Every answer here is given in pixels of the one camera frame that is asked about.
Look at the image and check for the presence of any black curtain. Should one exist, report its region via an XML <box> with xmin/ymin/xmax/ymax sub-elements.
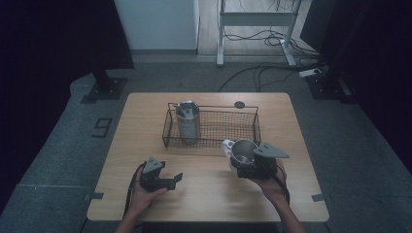
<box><xmin>299</xmin><ymin>0</ymin><xmax>412</xmax><ymax>176</ymax></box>
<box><xmin>0</xmin><ymin>0</ymin><xmax>135</xmax><ymax>212</ymax></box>

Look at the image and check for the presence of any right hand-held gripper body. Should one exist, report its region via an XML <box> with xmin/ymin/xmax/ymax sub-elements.
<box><xmin>236</xmin><ymin>142</ymin><xmax>291</xmax><ymax>181</ymax></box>

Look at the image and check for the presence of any long black floor cable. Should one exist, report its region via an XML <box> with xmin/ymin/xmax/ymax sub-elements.
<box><xmin>217</xmin><ymin>62</ymin><xmax>328</xmax><ymax>93</ymax></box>

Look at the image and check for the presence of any person's right hand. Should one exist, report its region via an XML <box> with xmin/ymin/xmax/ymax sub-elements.
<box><xmin>252</xmin><ymin>159</ymin><xmax>290</xmax><ymax>204</ymax></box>

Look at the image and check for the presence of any black wire mesh basket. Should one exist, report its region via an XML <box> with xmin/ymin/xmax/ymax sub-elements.
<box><xmin>161</xmin><ymin>102</ymin><xmax>262</xmax><ymax>150</ymax></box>

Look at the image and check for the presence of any person's left hand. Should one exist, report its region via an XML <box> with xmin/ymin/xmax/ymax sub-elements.
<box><xmin>128</xmin><ymin>168</ymin><xmax>170</xmax><ymax>216</ymax></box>

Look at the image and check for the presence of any tall steel cup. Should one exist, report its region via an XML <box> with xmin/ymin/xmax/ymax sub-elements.
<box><xmin>174</xmin><ymin>100</ymin><xmax>202</xmax><ymax>146</ymax></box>

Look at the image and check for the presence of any white metal desk frame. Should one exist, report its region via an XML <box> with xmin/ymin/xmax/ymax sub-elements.
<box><xmin>216</xmin><ymin>0</ymin><xmax>304</xmax><ymax>68</ymax></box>

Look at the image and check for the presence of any steel mug with white handle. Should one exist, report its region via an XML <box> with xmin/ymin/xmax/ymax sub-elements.
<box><xmin>221</xmin><ymin>139</ymin><xmax>260</xmax><ymax>173</ymax></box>

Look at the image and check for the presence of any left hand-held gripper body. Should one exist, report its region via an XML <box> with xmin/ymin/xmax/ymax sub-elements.
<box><xmin>138</xmin><ymin>155</ymin><xmax>170</xmax><ymax>192</ymax></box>

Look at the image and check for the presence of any black stand base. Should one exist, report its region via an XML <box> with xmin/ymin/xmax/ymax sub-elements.
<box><xmin>305</xmin><ymin>72</ymin><xmax>355</xmax><ymax>102</ymax></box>
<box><xmin>86</xmin><ymin>69</ymin><xmax>128</xmax><ymax>101</ymax></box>

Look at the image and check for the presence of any white power strip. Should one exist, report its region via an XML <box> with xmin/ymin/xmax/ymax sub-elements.
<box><xmin>297</xmin><ymin>67</ymin><xmax>323</xmax><ymax>79</ymax></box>

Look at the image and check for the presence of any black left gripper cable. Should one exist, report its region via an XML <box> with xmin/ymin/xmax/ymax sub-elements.
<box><xmin>123</xmin><ymin>163</ymin><xmax>147</xmax><ymax>218</ymax></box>

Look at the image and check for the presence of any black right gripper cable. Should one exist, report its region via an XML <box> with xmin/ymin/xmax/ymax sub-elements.
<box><xmin>271</xmin><ymin>164</ymin><xmax>292</xmax><ymax>206</ymax></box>

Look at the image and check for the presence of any bundle of floor cables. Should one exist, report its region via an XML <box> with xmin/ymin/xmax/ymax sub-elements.
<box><xmin>223</xmin><ymin>27</ymin><xmax>322</xmax><ymax>60</ymax></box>

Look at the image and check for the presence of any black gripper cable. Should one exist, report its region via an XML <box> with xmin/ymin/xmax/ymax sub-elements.
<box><xmin>123</xmin><ymin>163</ymin><xmax>147</xmax><ymax>218</ymax></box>
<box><xmin>271</xmin><ymin>164</ymin><xmax>292</xmax><ymax>206</ymax></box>

